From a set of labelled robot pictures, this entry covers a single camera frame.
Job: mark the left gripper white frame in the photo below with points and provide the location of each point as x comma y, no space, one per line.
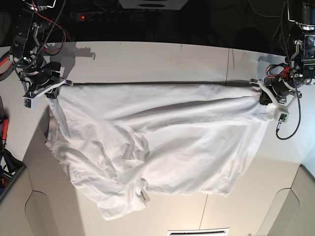
276,91

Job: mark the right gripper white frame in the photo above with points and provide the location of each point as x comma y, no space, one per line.
44,80

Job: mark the white t-shirt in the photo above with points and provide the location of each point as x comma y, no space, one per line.
115,141

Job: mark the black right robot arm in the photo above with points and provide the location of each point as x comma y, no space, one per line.
33,30

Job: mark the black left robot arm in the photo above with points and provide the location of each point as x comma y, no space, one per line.
297,38

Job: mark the black bag at left edge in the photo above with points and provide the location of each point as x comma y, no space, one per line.
9,164

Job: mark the white floor vent grille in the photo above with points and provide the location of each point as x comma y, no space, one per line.
208,232

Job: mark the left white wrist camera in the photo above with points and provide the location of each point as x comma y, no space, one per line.
280,115

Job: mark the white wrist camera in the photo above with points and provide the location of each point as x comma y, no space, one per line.
280,115
29,103

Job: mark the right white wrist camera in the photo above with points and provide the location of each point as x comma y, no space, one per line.
29,103

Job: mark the orange handled pliers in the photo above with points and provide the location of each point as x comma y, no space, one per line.
5,67

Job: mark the red handled tool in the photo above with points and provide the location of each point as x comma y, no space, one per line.
4,122

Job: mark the white power strip red switch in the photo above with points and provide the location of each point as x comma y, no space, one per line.
101,16

